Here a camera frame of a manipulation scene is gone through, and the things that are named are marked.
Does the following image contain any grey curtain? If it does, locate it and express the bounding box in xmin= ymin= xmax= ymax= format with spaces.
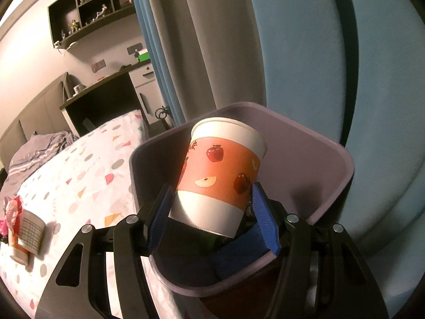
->
xmin=141 ymin=0 xmax=266 ymax=127

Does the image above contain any grey plastic bin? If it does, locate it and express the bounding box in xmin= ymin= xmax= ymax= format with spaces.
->
xmin=129 ymin=102 xmax=354 ymax=319

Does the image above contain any group of figurines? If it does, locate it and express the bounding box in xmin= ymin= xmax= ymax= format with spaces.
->
xmin=60 ymin=0 xmax=133 ymax=39

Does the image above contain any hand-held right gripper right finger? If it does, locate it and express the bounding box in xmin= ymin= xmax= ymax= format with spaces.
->
xmin=250 ymin=182 xmax=389 ymax=319

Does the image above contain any dark wall shelf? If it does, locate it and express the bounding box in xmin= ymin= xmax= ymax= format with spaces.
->
xmin=47 ymin=0 xmax=137 ymax=51

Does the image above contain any grey padded headboard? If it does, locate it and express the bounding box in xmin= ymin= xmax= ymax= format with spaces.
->
xmin=0 ymin=72 xmax=72 ymax=170

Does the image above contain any dark desk with white drawers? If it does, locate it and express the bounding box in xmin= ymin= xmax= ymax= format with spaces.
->
xmin=60 ymin=62 xmax=156 ymax=138

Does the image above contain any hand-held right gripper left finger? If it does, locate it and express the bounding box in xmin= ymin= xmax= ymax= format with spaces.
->
xmin=35 ymin=183 xmax=176 ymax=319

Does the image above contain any orange white paper cup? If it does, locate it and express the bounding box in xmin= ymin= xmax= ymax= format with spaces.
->
xmin=9 ymin=210 xmax=46 ymax=266

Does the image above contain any blue curtain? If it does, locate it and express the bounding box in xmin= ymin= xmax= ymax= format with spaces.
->
xmin=242 ymin=0 xmax=425 ymax=306
xmin=128 ymin=0 xmax=186 ymax=130

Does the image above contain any apple print paper cup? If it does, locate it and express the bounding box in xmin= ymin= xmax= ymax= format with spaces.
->
xmin=168 ymin=117 xmax=268 ymax=238

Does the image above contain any grey striped blanket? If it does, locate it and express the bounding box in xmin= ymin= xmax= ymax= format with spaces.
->
xmin=8 ymin=131 xmax=80 ymax=187

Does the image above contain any white cable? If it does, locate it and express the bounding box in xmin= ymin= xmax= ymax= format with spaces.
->
xmin=55 ymin=41 xmax=80 ymax=57

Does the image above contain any red white plastic bag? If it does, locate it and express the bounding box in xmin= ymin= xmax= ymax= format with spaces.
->
xmin=5 ymin=197 xmax=25 ymax=231

